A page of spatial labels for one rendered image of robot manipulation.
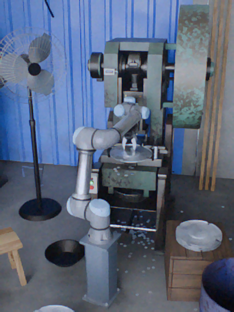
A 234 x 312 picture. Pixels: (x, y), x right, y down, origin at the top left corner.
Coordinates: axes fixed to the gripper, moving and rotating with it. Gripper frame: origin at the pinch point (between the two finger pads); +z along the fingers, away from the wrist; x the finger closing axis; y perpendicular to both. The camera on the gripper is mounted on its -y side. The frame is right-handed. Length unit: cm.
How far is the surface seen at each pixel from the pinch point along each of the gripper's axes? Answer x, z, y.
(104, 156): 19.7, 10.4, 8.2
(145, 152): -11.7, 2.1, 0.0
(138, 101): -4.1, -29.8, 14.8
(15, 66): 89, -51, 21
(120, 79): 7.6, -45.5, 11.4
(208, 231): -56, 42, -29
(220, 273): -62, 42, -69
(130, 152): -1.0, 1.4, -2.5
